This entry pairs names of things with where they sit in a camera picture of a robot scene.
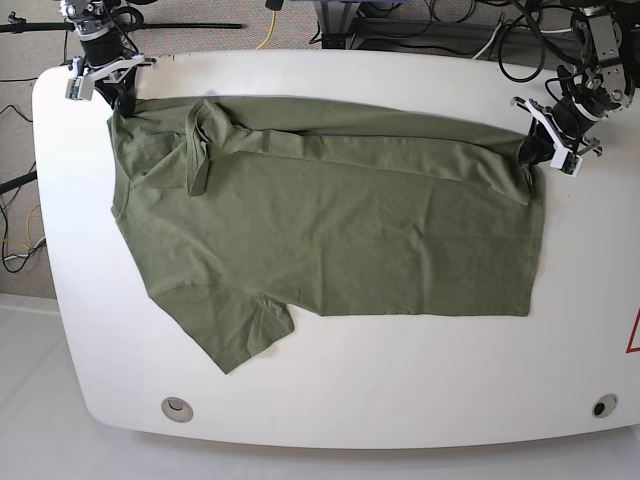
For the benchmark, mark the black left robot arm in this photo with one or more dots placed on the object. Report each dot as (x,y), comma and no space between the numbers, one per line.
(602,79)

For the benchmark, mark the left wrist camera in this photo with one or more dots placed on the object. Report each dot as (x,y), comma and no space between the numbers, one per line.
(567,163)

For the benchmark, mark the red triangle sticker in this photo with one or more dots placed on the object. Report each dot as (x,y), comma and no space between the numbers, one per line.
(633,344)

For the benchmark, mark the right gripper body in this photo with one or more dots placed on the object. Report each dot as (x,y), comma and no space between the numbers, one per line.
(108,61)

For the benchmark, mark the black tripod stand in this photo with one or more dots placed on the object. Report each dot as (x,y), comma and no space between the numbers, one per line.
(30,26)

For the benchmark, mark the right table cable grommet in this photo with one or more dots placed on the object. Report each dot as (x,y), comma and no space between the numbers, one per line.
(604,406)

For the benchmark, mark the olive green T-shirt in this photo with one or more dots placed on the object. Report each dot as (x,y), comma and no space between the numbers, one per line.
(236,209)

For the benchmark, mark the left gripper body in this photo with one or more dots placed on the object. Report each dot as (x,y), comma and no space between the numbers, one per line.
(565,123)

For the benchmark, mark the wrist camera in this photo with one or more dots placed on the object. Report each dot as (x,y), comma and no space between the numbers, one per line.
(79,89)
(567,163)

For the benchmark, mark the table cable grommet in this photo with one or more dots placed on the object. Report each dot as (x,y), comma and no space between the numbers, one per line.
(604,406)
(177,410)

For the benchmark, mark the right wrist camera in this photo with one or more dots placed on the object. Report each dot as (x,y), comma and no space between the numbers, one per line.
(79,89)

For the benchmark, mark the left table cable grommet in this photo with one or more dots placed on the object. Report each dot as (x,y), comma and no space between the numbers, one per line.
(177,410)

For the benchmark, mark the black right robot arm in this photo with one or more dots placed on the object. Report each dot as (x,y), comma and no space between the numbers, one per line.
(110,58)

